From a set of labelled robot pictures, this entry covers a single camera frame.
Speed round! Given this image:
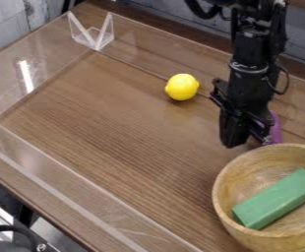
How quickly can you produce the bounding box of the clear acrylic tray wall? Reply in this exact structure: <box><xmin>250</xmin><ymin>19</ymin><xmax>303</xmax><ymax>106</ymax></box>
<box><xmin>0</xmin><ymin>124</ymin><xmax>201</xmax><ymax>252</ymax></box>

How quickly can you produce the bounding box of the black cable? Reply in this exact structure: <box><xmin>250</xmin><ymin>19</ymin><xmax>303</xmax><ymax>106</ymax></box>
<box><xmin>0</xmin><ymin>225</ymin><xmax>32</xmax><ymax>252</ymax></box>

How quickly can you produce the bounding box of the green rectangular block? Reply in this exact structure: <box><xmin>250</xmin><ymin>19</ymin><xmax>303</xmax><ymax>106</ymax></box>
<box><xmin>231</xmin><ymin>168</ymin><xmax>305</xmax><ymax>230</ymax></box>

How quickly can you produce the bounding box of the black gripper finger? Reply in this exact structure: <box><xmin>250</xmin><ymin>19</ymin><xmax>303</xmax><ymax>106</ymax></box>
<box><xmin>219</xmin><ymin>109</ymin><xmax>250</xmax><ymax>149</ymax></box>
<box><xmin>250</xmin><ymin>120</ymin><xmax>274</xmax><ymax>146</ymax></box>

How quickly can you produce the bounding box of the purple toy eggplant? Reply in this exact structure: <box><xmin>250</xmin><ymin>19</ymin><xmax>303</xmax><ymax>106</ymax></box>
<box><xmin>268</xmin><ymin>111</ymin><xmax>282</xmax><ymax>145</ymax></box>

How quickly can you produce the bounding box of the clear acrylic corner bracket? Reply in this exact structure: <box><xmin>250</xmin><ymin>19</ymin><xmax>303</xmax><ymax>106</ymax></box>
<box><xmin>66</xmin><ymin>12</ymin><xmax>114</xmax><ymax>51</ymax></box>

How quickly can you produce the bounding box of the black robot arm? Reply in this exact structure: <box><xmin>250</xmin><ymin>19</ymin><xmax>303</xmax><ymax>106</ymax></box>
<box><xmin>184</xmin><ymin>0</ymin><xmax>288</xmax><ymax>149</ymax></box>

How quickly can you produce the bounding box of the brown wooden bowl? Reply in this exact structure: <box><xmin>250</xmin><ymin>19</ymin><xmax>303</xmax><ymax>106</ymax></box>
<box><xmin>211</xmin><ymin>143</ymin><xmax>305</xmax><ymax>252</ymax></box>

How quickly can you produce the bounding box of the yellow toy lemon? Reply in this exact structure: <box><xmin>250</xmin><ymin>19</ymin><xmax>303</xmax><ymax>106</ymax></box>
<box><xmin>164</xmin><ymin>73</ymin><xmax>199</xmax><ymax>101</ymax></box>

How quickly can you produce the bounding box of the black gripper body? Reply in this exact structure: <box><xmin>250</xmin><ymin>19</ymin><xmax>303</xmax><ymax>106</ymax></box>
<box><xmin>209</xmin><ymin>60</ymin><xmax>288</xmax><ymax>127</ymax></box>

